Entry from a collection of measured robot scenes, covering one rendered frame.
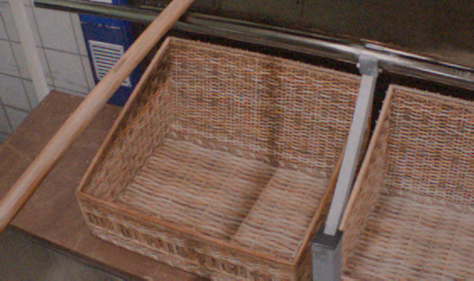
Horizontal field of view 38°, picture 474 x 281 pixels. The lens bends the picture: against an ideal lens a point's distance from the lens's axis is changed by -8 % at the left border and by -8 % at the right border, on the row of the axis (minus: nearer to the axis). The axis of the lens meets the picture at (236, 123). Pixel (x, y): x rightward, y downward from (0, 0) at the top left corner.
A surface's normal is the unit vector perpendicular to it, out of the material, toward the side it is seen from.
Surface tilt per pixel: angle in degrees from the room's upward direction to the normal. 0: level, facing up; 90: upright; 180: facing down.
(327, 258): 90
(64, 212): 0
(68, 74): 90
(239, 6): 70
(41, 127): 0
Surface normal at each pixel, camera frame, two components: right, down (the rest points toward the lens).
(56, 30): -0.44, 0.62
